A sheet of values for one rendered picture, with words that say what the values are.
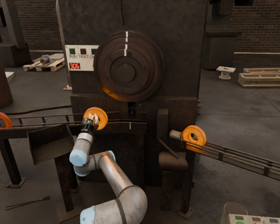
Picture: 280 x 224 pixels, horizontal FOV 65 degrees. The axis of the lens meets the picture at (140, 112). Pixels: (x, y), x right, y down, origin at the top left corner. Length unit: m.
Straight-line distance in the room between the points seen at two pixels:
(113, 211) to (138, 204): 0.09
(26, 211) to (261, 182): 2.06
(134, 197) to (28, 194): 1.56
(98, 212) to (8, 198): 1.61
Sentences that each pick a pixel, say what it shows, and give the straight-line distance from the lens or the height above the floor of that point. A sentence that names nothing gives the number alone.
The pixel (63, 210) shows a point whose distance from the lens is 2.05.
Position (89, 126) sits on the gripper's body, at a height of 0.86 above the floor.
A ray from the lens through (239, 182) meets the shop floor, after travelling 2.34.
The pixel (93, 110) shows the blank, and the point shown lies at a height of 0.89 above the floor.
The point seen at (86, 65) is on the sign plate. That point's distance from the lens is 1.69.
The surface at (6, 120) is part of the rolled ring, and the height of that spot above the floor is 0.67.
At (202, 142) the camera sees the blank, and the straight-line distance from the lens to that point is 1.48.
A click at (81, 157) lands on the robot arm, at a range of 1.21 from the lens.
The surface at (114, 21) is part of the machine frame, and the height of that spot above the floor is 1.40.
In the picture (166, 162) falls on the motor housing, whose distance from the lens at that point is 1.61.
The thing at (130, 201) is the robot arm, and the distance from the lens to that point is 0.83.
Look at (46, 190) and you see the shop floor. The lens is 2.28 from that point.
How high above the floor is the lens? 1.51
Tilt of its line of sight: 26 degrees down
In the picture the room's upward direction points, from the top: 1 degrees counter-clockwise
